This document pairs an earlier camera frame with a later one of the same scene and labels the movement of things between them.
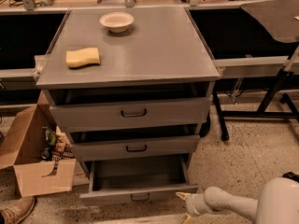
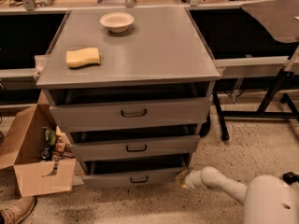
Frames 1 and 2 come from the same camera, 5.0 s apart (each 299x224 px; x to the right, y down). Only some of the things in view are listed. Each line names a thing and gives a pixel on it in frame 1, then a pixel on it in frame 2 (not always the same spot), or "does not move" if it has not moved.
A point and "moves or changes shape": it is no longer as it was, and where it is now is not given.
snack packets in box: [58, 146] does not move
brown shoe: [15, 211] does not move
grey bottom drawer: [138, 179] moves or changes shape
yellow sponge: [78, 59] does not move
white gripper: [193, 204] -> [189, 180]
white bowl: [117, 21] does not move
